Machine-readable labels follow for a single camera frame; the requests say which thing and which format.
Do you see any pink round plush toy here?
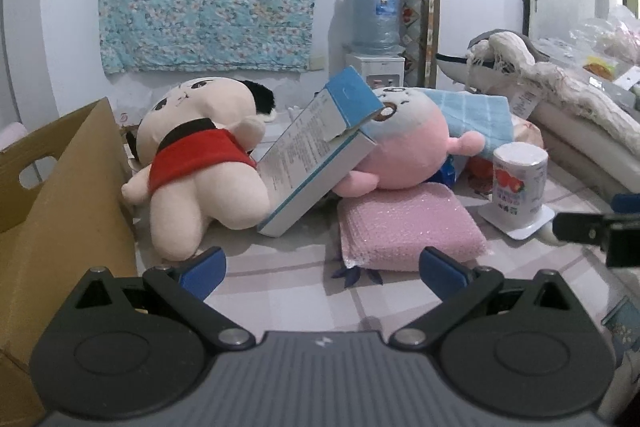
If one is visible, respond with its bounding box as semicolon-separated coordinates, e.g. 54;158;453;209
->
333;87;485;198

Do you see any blue white cardboard box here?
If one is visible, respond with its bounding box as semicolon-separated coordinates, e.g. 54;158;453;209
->
257;67;383;237

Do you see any light blue towel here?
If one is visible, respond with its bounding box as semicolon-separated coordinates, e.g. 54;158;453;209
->
422;89;514;160

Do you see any cream doll red shirt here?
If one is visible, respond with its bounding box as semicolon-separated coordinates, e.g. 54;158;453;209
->
122;77;276;262

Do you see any large brown cardboard box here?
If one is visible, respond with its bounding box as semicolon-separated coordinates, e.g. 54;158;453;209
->
1;100;137;426

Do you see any white water dispenser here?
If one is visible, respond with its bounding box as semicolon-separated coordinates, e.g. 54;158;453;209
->
345;53;405;89

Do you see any cream fringed blanket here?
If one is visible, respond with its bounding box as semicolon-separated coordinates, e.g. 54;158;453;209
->
466;29;639;157

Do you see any patterned folded board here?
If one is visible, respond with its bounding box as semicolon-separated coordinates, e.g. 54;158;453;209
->
400;0;440;88

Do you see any blue water jug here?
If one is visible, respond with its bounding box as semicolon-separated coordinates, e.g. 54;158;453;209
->
350;0;402;56

